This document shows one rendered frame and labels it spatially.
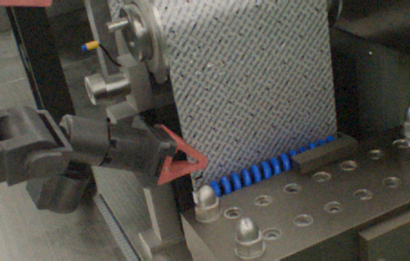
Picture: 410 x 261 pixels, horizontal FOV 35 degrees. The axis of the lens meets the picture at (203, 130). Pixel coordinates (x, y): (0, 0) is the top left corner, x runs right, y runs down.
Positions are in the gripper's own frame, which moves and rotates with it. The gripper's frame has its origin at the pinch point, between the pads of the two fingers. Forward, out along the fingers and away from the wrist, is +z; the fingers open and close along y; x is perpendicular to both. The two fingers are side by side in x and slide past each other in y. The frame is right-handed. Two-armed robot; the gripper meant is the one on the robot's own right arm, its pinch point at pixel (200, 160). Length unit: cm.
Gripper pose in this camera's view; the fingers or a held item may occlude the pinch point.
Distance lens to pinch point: 88.2
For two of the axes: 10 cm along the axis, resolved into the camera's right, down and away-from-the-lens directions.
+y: 4.0, 3.6, -8.4
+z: 8.6, 1.7, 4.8
